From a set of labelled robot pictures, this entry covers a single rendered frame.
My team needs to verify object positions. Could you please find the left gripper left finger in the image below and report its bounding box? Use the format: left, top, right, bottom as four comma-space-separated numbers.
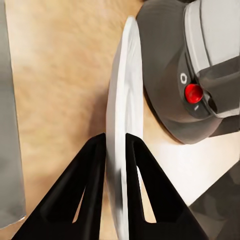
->
11, 133, 106, 240

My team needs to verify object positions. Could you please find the saucer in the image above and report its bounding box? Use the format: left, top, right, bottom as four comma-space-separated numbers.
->
105, 16, 143, 240

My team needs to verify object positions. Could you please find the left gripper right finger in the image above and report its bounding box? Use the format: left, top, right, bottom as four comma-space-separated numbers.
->
125, 133, 210, 240

